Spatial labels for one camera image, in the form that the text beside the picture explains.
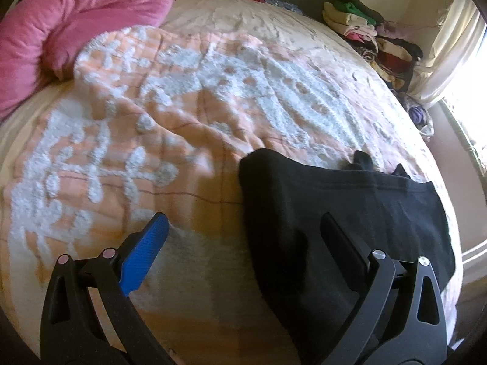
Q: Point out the pile of folded clothes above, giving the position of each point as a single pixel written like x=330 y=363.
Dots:
x=373 y=34

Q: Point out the beige bedsheet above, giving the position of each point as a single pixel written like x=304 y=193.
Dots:
x=266 y=19

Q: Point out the white curtain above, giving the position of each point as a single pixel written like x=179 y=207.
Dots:
x=452 y=38

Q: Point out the pink pillow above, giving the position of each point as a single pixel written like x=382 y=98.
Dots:
x=76 y=19

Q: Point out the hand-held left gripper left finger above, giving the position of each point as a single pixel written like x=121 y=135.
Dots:
x=144 y=251

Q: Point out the purple cloth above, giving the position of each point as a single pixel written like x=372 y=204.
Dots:
x=418 y=116

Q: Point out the black garment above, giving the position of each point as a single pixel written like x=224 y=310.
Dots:
x=304 y=197

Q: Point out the peach white tufted blanket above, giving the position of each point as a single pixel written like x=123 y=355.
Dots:
x=198 y=102

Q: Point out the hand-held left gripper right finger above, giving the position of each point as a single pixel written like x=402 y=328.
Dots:
x=344 y=247

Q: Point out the blue patterned cloth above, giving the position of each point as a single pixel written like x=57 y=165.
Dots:
x=283 y=3

